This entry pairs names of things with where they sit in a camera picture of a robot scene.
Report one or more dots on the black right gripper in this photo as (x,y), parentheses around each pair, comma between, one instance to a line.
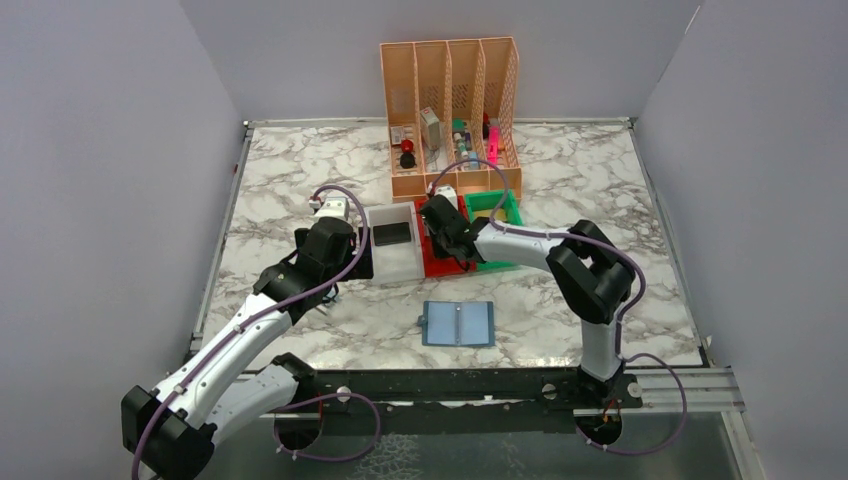
(439,252)

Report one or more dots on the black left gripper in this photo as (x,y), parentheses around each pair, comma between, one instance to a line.
(363,269)

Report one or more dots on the blue leather card holder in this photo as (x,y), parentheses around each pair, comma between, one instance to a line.
(457,324)

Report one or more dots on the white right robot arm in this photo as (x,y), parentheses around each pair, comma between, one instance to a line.
(598,282)

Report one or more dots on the black card in white bin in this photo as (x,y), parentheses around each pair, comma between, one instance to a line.
(392,233)

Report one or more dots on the red plastic bin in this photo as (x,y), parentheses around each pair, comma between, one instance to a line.
(437,267)

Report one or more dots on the green plastic bin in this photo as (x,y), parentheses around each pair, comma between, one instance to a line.
(480,205)

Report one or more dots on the translucent white plastic bin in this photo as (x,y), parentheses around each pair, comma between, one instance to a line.
(399,262)

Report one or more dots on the red black stamp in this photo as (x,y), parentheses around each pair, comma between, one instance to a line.
(407,159)

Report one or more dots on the small bottles in organizer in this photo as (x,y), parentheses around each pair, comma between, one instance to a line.
(463,145)

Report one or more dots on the white box in organizer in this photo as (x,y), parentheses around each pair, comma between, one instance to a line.
(430,126)

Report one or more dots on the pink highlighter marker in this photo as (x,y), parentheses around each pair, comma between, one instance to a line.
(493,144)

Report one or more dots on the orange file organizer rack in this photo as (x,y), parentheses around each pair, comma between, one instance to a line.
(471,79)

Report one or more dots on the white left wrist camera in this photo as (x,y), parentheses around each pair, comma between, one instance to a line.
(335,207)

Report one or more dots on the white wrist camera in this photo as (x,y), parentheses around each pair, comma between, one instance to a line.
(335,207)
(449,193)

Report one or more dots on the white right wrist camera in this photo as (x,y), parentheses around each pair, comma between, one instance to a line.
(449,193)

